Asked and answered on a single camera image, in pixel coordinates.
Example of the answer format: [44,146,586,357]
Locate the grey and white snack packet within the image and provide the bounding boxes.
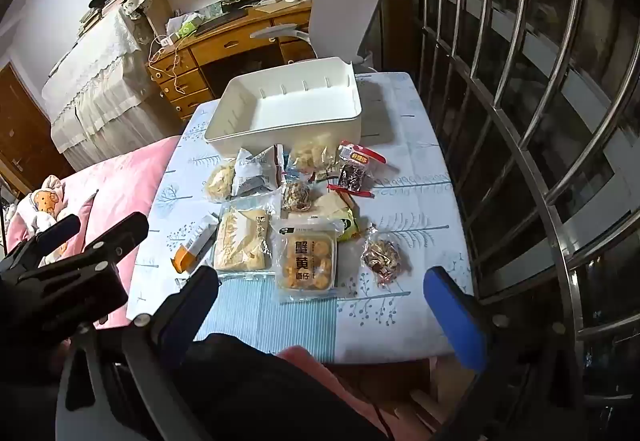
[231,146,281,198]

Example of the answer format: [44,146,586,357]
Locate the red-edged packet of dark snacks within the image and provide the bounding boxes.
[334,141,388,199]

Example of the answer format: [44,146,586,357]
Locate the brown wooden door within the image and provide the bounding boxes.
[0,63,76,194]

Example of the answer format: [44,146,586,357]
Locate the white lace furniture cover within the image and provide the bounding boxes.
[41,3,166,172]

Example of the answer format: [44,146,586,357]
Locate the white charging cable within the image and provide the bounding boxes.
[147,33,186,96]

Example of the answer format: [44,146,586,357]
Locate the clear packet of brown nuts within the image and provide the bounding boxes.
[360,223,412,287]

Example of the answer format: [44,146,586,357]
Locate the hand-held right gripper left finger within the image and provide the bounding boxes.
[120,266,220,441]

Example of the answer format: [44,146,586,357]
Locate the pink and white plush toy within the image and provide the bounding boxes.
[17,175,71,267]

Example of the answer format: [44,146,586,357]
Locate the orange and white stick packet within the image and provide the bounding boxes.
[170,213,221,274]

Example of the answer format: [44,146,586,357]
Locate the clear pack pale crackers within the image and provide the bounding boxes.
[212,206,281,274]

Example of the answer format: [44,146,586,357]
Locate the black lettered box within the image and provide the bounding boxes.
[220,0,266,14]

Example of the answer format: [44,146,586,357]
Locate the black keyboard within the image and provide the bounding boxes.
[197,13,251,34]

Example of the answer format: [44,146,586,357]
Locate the clear tray of round biscuits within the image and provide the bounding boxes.
[270,218,340,304]

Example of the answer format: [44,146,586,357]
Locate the small clear mixed nuts packet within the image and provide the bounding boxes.
[280,176,313,214]

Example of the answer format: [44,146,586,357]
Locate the black cable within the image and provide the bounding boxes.
[367,393,393,441]

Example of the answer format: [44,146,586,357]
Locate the pink blanket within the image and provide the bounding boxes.
[5,135,183,329]

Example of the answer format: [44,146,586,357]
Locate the steel window bars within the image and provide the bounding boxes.
[407,0,640,422]

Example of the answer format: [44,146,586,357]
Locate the wooden desk with drawers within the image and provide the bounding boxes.
[147,0,326,122]

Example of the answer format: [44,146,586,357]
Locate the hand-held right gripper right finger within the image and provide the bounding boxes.
[423,266,583,441]

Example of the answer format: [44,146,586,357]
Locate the tree print tablecloth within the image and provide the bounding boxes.
[125,71,476,364]

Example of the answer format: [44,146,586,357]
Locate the clear packet of pale crisps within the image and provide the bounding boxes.
[204,160,237,202]

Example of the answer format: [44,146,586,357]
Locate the white plastic storage bin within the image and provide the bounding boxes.
[203,57,363,156]

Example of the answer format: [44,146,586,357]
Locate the clear packet of yellow puffs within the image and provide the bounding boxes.
[289,133,337,182]

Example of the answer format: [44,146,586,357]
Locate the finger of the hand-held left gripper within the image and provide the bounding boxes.
[17,212,150,287]
[0,215,82,277]

